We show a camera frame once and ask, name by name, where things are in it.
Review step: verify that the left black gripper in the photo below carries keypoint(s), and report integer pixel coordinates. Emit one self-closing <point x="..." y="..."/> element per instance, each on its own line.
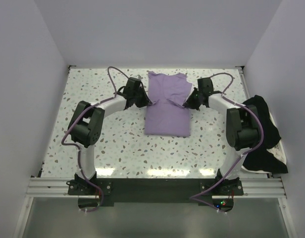
<point x="145" y="101"/>

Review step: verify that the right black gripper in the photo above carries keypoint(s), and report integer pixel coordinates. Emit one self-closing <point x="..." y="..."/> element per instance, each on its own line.
<point x="189" y="103"/>

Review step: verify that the purple t shirt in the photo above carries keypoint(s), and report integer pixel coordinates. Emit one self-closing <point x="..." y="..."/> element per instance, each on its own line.
<point x="167" y="116"/>

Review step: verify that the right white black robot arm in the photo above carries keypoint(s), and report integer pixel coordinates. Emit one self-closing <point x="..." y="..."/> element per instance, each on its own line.
<point x="243" y="129"/>

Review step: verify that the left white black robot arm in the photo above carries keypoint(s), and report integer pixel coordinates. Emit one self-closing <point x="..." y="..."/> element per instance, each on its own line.
<point x="85" y="127"/>

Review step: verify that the black t shirt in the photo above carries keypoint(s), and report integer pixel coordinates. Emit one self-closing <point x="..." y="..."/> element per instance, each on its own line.
<point x="258" y="102"/>

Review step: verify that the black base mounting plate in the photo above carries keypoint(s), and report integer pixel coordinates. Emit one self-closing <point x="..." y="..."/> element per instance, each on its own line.
<point x="108" y="191"/>

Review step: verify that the white laundry basket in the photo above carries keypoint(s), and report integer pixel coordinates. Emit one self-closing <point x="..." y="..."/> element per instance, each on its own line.
<point x="278" y="153"/>

